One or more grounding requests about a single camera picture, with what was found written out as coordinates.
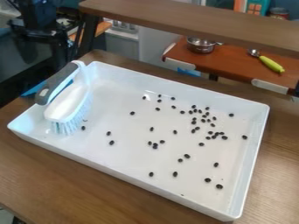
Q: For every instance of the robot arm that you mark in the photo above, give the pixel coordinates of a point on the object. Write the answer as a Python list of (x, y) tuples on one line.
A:
[(37, 26)]

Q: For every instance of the pile of black bits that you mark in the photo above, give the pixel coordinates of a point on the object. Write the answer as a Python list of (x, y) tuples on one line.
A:
[(200, 116)]

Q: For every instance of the white tray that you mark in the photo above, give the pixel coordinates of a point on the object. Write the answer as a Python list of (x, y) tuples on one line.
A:
[(128, 163)]

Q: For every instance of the silver pot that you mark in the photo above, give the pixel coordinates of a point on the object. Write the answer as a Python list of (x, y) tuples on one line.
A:
[(200, 44)]

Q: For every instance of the red can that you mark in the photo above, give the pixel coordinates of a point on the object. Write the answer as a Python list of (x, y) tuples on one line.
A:
[(279, 13)]

